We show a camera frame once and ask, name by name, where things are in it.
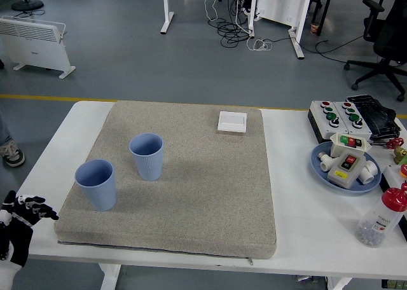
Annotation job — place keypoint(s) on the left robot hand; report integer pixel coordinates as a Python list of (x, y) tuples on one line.
[(19, 239)]

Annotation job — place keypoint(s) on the blue ribbed plastic cup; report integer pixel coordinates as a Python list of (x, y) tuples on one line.
[(98, 191), (147, 166)]

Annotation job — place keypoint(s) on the person's shoe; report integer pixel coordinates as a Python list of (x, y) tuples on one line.
[(12, 154)]

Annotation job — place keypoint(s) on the white table leg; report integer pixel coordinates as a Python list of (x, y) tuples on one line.
[(338, 284), (109, 277)]

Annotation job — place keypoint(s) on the person's leg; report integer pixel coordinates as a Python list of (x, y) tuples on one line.
[(4, 131)]

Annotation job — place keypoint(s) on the grey-brown cushion mat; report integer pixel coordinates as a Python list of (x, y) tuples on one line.
[(197, 191)]

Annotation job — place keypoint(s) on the white ribbed panel heater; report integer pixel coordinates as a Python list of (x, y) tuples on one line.
[(35, 48)]

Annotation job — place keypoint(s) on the white desk leg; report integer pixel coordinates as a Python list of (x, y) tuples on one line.
[(300, 19), (167, 13)]

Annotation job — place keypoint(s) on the blue plate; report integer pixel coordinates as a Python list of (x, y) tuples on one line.
[(318, 162)]

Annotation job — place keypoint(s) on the white pipe fitting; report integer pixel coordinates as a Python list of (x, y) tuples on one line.
[(326, 164), (369, 174)]

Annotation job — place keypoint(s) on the white four-button control box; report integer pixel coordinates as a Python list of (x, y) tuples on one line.
[(341, 115), (319, 112)]

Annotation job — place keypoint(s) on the white flat panel heater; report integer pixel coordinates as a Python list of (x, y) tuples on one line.
[(280, 4)]

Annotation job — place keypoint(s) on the clear bottle red cap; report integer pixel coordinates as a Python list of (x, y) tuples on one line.
[(380, 220)]

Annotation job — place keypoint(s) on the small tin can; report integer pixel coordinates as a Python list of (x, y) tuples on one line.
[(315, 28)]

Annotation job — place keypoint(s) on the red emergency stop box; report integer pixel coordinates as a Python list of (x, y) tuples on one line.
[(389, 175)]

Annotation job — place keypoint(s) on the dark crate under table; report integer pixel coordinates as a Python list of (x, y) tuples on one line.
[(394, 285)]

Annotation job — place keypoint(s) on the black plastic tray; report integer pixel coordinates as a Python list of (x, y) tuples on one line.
[(378, 118)]

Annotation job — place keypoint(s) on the black office chair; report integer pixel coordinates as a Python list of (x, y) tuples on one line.
[(391, 38)]

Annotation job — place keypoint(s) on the white wall switch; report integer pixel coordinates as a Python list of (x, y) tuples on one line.
[(232, 122)]

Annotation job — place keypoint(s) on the beige push-button switch box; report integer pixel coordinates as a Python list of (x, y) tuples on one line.
[(345, 175)]

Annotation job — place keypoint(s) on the white green-red switch box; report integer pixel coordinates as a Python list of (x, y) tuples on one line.
[(338, 147)]

